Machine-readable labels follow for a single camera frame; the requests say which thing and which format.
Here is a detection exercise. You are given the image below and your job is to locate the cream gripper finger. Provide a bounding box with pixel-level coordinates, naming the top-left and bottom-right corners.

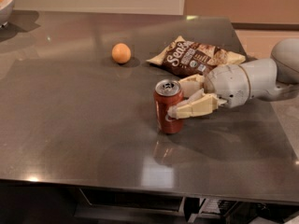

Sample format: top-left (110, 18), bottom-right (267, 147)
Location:
top-left (167, 89), bottom-right (227, 119)
top-left (178, 74), bottom-right (205, 98)

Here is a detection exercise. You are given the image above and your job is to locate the red coke can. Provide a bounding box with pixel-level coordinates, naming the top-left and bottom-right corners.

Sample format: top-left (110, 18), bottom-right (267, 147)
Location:
top-left (153, 79), bottom-right (183, 134)

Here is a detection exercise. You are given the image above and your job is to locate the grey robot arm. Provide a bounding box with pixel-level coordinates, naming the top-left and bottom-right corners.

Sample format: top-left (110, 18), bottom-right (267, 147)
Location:
top-left (167, 38), bottom-right (299, 119)

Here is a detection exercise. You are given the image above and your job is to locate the brown chip bag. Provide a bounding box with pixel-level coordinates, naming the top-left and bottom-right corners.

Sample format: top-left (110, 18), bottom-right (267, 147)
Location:
top-left (149, 35), bottom-right (246, 77)

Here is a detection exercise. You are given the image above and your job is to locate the orange fruit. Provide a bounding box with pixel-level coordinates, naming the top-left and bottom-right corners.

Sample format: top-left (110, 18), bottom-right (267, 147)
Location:
top-left (111, 43), bottom-right (131, 63)

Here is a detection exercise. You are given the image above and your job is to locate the dark drawer under counter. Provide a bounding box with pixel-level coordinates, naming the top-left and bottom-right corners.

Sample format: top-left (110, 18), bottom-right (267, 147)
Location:
top-left (69, 187), bottom-right (185, 222)

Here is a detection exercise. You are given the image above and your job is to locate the silver fruit bowl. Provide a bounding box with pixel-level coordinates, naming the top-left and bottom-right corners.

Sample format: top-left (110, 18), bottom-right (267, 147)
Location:
top-left (0, 0), bottom-right (15, 26)

